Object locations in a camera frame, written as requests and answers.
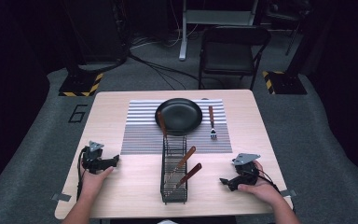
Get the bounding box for black wire cutlery basket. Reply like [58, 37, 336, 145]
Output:
[159, 133, 189, 205]

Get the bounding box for wooden-handled knife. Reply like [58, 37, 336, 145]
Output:
[157, 110, 169, 139]

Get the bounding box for wooden-handled cutlery piece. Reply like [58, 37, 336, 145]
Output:
[175, 162, 203, 189]

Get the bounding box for white desk frame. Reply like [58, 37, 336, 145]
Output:
[178, 0, 259, 62]

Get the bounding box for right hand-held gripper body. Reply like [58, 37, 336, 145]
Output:
[231, 152, 262, 189]

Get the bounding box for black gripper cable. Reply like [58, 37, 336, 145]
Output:
[255, 169, 282, 194]
[76, 147, 89, 202]

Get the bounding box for person's right hand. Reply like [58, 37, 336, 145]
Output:
[237, 160, 282, 207]

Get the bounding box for striped placemat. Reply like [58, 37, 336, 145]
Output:
[120, 98, 233, 156]

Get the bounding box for dark equipment cabinet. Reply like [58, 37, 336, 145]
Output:
[62, 0, 130, 73]

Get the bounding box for black floor cables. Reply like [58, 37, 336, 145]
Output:
[127, 50, 201, 91]

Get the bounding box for person's left hand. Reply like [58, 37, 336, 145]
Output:
[79, 165, 115, 200]

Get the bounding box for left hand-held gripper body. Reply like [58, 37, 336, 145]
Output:
[80, 140, 110, 175]

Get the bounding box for black stand base striped edge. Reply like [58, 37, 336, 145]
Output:
[58, 72, 104, 98]
[262, 70, 309, 96]

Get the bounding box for wooden-handled fork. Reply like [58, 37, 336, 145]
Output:
[208, 105, 218, 140]

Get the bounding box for grey tape piece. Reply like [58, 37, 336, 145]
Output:
[50, 192, 73, 203]
[280, 189, 298, 198]

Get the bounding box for black plate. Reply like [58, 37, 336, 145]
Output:
[154, 97, 203, 136]

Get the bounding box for black folding chair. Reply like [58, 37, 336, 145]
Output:
[198, 25, 272, 91]

